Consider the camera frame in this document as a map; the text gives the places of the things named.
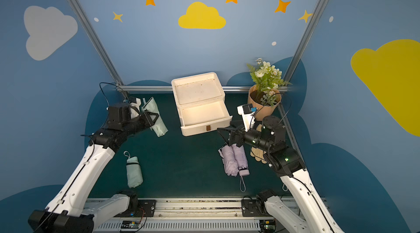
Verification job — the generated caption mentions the white three-drawer cabinet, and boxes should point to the white three-drawer cabinet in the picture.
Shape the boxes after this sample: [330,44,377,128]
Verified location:
[171,72,233,137]

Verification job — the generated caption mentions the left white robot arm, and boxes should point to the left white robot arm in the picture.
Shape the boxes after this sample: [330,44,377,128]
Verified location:
[28,99,160,233]

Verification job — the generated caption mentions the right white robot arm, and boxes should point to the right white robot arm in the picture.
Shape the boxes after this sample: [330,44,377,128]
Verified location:
[225,115,342,233]

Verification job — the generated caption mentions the lilac folded umbrella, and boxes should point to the lilac folded umbrella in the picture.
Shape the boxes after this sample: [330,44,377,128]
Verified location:
[219,145,239,177]
[232,144,250,192]

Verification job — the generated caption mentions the beige work gloves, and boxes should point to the beige work gloves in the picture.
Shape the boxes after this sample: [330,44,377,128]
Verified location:
[250,124,268,165]

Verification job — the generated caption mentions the flower plant in pot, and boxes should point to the flower plant in pot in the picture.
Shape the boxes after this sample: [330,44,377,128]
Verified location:
[247,58,289,121]

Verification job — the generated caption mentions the right circuit board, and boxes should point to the right circuit board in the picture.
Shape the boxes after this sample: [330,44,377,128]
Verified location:
[259,220,277,233]

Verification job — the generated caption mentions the circuit board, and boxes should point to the circuit board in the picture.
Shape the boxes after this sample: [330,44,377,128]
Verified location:
[259,220,277,233]
[120,221,142,233]

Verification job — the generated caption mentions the left circuit board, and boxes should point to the left circuit board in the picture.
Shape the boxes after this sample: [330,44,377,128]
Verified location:
[120,221,142,233]

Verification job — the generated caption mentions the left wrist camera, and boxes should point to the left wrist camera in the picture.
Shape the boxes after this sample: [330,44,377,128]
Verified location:
[129,97,142,119]

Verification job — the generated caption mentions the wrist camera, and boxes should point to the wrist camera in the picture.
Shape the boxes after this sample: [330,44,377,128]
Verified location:
[237,104,257,131]
[129,97,142,119]

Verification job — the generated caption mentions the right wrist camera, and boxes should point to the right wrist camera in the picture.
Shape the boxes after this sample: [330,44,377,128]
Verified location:
[237,104,257,131]

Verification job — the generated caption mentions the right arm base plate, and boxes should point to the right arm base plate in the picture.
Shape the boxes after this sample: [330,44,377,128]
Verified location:
[241,196,270,217]

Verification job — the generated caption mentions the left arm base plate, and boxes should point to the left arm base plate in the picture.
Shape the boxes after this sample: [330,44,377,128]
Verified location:
[119,199,156,217]

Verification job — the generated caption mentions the aluminium front rail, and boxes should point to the aluminium front rail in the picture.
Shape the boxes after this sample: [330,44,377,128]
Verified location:
[52,196,340,233]

